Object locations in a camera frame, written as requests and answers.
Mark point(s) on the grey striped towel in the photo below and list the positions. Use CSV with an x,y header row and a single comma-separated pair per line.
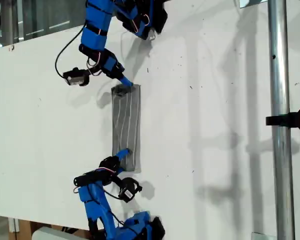
x,y
130,120

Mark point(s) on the white box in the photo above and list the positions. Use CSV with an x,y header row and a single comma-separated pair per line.
x,y
52,235

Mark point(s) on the wooden table leg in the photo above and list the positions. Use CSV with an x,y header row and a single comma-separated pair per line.
x,y
22,230

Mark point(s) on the black clamp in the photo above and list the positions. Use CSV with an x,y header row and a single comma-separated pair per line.
x,y
290,120

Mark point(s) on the black camera box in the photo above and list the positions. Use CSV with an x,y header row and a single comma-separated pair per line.
x,y
75,76
127,191

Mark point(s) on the steel post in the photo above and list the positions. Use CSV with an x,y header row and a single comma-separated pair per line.
x,y
280,75

